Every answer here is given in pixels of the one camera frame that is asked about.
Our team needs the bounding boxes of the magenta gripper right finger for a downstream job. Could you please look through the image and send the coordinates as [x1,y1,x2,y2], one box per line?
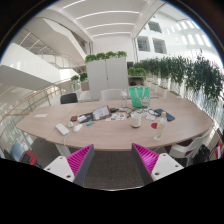
[131,142,185,186]

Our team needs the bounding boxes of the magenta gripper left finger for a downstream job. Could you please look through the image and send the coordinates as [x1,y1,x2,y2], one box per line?
[43,143,95,187]

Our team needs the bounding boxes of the clear plastic water bottle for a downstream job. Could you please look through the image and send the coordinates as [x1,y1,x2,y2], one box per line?
[154,111,167,140]

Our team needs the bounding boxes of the white computer mouse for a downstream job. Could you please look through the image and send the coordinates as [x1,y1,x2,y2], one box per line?
[73,124,83,133]

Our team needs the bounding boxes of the red round coaster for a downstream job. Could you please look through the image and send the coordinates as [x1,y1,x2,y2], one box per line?
[151,123,158,129]

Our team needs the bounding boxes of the white power adapter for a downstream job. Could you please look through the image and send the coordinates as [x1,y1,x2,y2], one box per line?
[56,123,69,135]

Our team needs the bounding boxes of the white chair at right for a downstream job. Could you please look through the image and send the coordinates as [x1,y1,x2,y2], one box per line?
[169,128,212,160]

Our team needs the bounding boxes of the white paper cup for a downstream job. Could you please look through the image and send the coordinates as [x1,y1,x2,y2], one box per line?
[131,113,141,128]

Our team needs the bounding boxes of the dark blue notebook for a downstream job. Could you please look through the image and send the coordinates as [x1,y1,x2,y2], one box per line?
[153,108,176,122]

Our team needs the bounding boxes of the black eyeglasses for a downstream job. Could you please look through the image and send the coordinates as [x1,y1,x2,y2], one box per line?
[141,107,160,117]

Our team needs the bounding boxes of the sticker sheet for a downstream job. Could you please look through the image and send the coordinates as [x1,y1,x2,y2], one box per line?
[107,112,126,121]

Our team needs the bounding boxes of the red and blue chair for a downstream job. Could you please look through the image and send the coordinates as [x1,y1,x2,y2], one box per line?
[10,142,37,165]

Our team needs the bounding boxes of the green tote bag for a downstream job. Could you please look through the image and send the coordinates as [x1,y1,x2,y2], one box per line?
[129,86,150,107]

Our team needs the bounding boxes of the black office chair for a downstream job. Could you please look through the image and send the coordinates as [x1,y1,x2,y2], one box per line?
[60,93,78,104]

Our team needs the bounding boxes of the clear bottle at back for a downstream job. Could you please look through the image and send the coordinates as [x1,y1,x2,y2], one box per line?
[120,90,127,108]

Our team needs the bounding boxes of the white cabinet with plants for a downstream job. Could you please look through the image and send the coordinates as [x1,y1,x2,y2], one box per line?
[85,55,128,100]

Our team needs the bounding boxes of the hedge of green plants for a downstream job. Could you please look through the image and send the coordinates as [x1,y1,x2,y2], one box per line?
[134,54,224,102]

